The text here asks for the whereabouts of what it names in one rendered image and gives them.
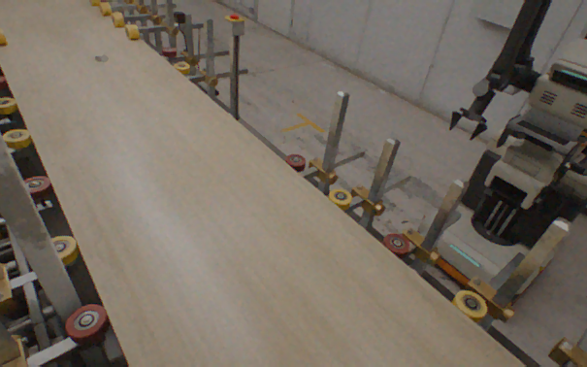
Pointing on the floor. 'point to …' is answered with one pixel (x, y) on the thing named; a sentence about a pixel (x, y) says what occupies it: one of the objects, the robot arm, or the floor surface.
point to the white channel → (19, 211)
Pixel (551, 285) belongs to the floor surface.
